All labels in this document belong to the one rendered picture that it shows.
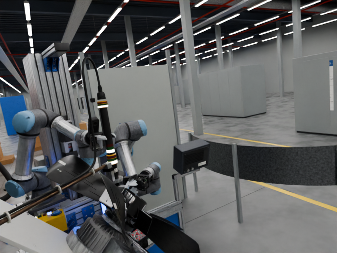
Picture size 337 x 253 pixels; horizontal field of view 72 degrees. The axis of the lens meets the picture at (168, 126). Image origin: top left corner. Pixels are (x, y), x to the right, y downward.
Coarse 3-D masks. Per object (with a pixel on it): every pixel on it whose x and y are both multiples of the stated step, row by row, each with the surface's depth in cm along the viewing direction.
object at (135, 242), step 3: (126, 234) 92; (129, 237) 91; (132, 240) 89; (135, 240) 89; (135, 243) 88; (138, 243) 88; (135, 246) 87; (138, 246) 86; (141, 246) 86; (138, 249) 86; (141, 249) 85; (144, 249) 85; (141, 252) 85; (144, 252) 84; (147, 252) 83
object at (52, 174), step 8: (64, 160) 99; (72, 160) 102; (80, 160) 106; (56, 168) 93; (64, 168) 95; (72, 168) 98; (80, 168) 100; (48, 176) 87; (56, 176) 90; (64, 176) 92; (72, 176) 95; (96, 176) 102; (80, 184) 94; (88, 184) 96; (96, 184) 98; (80, 192) 92; (88, 192) 94; (96, 192) 95; (96, 200) 94
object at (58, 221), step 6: (60, 210) 131; (42, 216) 127; (48, 216) 126; (54, 216) 125; (60, 216) 125; (48, 222) 122; (54, 222) 123; (60, 222) 125; (60, 228) 125; (66, 228) 127
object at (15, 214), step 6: (102, 168) 98; (90, 174) 92; (78, 180) 86; (66, 186) 81; (54, 192) 77; (42, 198) 73; (48, 198) 74; (30, 204) 69; (36, 204) 70; (18, 210) 66; (24, 210) 67; (12, 216) 64; (0, 222) 61
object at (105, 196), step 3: (105, 189) 100; (105, 192) 99; (102, 195) 97; (105, 195) 98; (108, 195) 98; (99, 198) 95; (102, 198) 96; (105, 198) 97; (108, 198) 98; (102, 201) 95; (105, 201) 96; (108, 201) 97; (105, 204) 95; (108, 204) 96; (111, 204) 96
